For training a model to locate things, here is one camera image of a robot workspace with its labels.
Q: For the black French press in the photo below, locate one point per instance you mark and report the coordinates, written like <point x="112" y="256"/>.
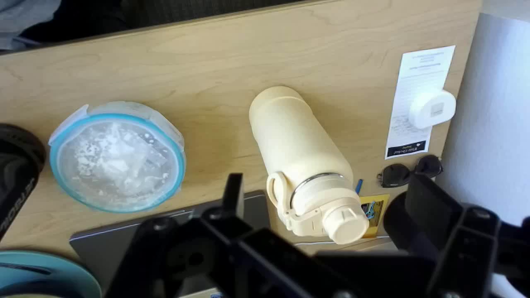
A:
<point x="22" y="160"/>

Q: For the white paper sheet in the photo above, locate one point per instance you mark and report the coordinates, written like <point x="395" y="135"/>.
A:
<point x="420" y="72"/>

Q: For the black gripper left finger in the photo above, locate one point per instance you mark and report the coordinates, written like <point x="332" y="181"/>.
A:
<point x="166" y="254"/>

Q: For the black sunglasses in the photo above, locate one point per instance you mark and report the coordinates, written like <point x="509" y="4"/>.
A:
<point x="400" y="175"/>

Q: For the yellow blue small packet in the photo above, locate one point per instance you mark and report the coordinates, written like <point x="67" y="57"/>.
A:
<point x="373" y="208"/>

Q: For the white round device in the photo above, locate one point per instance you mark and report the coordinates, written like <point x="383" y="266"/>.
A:
<point x="431" y="108"/>

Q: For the glass container with teal lid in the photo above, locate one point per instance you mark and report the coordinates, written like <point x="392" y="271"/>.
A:
<point x="118" y="156"/>

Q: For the light blue plate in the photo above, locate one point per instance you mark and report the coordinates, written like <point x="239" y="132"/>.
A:
<point x="24" y="272"/>

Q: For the grey cloth on chair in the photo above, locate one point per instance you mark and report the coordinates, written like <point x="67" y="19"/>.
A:
<point x="19" y="16"/>

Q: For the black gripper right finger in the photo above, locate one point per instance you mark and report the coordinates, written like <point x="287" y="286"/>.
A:
<point x="468" y="244"/>

